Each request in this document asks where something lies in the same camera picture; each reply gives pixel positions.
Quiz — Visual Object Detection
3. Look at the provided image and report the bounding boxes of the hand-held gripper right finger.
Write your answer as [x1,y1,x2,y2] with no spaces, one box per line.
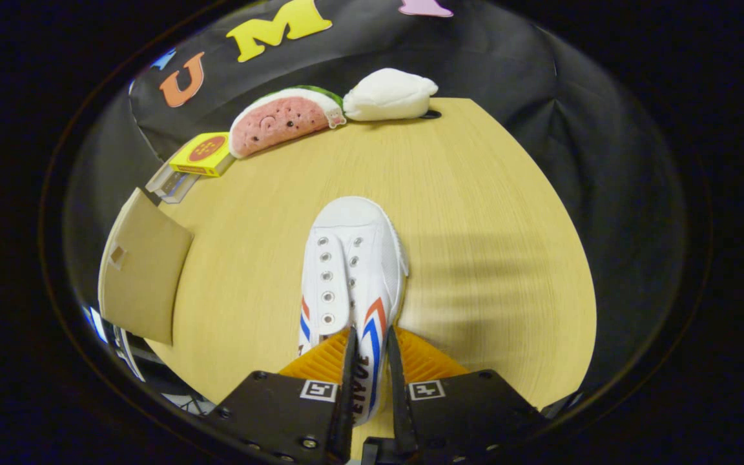
[386,327,547,463]

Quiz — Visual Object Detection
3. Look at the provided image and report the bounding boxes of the white plush toy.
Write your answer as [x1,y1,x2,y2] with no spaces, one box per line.
[342,68,442,122]

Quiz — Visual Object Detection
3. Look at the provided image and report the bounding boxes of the white striped shoe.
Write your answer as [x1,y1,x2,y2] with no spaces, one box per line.
[298,196,409,427]

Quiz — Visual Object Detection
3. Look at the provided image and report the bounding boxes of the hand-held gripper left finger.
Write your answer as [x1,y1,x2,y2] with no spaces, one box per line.
[207,327,358,465]

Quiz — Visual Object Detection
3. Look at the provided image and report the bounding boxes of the white storage box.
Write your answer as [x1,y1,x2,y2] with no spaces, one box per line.
[98,187,194,346]

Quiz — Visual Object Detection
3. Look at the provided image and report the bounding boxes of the watermelon slice plush toy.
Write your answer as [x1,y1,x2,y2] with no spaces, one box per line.
[228,85,347,160]

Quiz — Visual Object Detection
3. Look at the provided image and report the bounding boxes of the blue book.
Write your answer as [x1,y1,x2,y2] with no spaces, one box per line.
[164,173,202,205]

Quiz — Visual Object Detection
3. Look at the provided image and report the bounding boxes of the yellow book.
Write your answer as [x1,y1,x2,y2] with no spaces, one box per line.
[169,132,234,178]

